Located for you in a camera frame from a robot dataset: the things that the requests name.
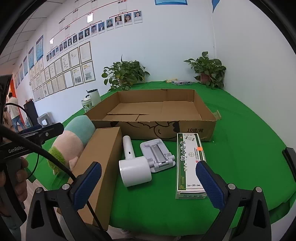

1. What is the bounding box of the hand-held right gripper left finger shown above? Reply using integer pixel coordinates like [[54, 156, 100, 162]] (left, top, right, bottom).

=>
[[25, 162, 111, 241]]

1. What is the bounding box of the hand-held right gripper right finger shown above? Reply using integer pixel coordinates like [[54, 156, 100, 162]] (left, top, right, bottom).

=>
[[196, 160, 278, 241]]

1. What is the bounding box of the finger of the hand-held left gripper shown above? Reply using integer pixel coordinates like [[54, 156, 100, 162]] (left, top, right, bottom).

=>
[[23, 122, 64, 145], [18, 125, 43, 137]]

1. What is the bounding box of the pastel plush toy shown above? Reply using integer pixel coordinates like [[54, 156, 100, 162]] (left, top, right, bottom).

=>
[[48, 115, 96, 175]]

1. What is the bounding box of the long brown cardboard box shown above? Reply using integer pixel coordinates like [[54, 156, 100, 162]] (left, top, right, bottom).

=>
[[57, 127, 123, 231]]

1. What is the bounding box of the white green medicine box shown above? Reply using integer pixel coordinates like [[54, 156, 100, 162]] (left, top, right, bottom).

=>
[[175, 133, 207, 200]]

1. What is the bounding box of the white hair dryer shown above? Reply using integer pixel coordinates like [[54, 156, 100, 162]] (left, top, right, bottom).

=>
[[119, 135, 152, 188]]

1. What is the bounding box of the grey white phone stand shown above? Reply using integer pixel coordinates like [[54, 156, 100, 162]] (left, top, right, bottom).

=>
[[140, 138, 176, 174]]

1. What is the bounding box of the large cardboard box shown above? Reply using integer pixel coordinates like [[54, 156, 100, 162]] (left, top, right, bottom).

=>
[[84, 89, 218, 142]]

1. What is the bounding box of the person's left hand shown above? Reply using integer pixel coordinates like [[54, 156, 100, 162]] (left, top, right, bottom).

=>
[[13, 156, 29, 203]]

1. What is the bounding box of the grey plastic stool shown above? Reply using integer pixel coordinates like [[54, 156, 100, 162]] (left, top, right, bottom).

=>
[[37, 113, 55, 127]]

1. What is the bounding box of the black cabinet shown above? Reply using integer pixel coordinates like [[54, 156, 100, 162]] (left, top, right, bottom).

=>
[[23, 101, 38, 127]]

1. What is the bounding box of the green patterned paper cup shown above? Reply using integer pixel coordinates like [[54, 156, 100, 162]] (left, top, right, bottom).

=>
[[81, 98, 93, 113]]

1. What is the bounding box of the white kettle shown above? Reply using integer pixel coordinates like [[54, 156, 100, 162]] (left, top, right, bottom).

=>
[[86, 89, 102, 108]]

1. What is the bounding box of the group of framed certificates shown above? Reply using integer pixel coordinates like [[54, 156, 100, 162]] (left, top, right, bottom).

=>
[[13, 41, 96, 102]]

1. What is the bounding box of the black clip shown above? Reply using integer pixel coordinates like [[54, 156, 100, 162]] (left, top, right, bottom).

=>
[[282, 147, 296, 172]]

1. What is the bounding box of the bushy potted plant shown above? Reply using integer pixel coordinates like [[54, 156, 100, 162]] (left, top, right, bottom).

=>
[[101, 54, 151, 92]]

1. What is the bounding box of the potted plant in red pot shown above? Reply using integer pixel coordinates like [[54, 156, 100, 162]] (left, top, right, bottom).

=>
[[184, 51, 226, 90]]

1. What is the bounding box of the thin black cable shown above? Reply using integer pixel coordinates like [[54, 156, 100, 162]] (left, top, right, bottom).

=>
[[5, 104, 40, 180]]

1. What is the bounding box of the row of blue wall posters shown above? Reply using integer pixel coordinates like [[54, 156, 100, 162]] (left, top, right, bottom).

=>
[[14, 35, 44, 90]]

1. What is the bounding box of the wall chart of portrait photos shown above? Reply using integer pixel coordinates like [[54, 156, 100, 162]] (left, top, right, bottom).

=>
[[46, 9, 144, 62]]

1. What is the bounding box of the blue wall notice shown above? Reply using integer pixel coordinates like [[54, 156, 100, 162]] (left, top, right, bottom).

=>
[[154, 0, 188, 5]]

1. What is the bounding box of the blue wall decal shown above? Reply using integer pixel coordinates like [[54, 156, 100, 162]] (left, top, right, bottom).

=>
[[211, 0, 223, 13]]

